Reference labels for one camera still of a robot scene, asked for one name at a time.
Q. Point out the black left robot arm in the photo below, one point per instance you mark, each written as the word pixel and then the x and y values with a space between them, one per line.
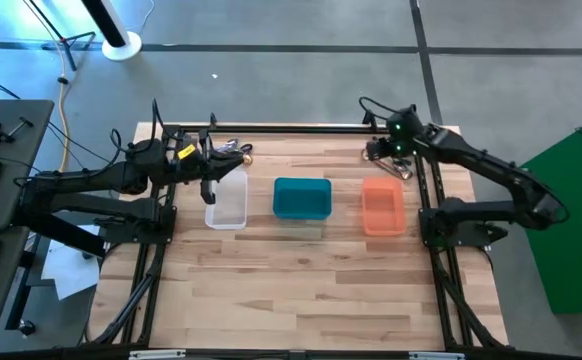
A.
pixel 96 177

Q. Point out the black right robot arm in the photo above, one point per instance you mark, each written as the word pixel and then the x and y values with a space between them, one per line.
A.
pixel 486 165

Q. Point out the green board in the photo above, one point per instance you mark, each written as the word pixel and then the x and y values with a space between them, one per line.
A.
pixel 576 225

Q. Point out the black tripod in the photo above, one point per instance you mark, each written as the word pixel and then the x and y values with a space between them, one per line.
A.
pixel 66 41

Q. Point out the black aluminium rig frame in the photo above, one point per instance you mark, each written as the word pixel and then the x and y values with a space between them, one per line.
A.
pixel 296 129

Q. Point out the black caster wheel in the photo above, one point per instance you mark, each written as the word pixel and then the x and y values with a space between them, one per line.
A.
pixel 26 328

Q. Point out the silver metal bracket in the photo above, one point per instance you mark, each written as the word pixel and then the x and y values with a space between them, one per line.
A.
pixel 157 354
pixel 436 356

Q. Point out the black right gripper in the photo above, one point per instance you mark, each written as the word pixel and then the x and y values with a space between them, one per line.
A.
pixel 396 147

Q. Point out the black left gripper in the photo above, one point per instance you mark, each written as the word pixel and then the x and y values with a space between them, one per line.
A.
pixel 208 190

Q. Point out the teal plastic bin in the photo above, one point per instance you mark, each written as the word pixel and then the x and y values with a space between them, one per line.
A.
pixel 301 197

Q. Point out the white paper sheets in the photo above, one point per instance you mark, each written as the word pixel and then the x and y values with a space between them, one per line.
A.
pixel 68 270

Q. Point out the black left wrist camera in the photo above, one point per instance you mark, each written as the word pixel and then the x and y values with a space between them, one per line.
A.
pixel 187 151

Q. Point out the orange plastic bin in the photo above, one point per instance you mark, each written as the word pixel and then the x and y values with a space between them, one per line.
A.
pixel 383 207

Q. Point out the grey desk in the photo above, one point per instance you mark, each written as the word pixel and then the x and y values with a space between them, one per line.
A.
pixel 16 130

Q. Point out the black pole with white base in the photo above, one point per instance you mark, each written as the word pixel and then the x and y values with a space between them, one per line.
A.
pixel 121 50

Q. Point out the black spoon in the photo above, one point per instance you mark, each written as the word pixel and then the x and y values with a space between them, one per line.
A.
pixel 243 146

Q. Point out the clear plastic bin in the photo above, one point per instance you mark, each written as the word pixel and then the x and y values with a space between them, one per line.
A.
pixel 228 217

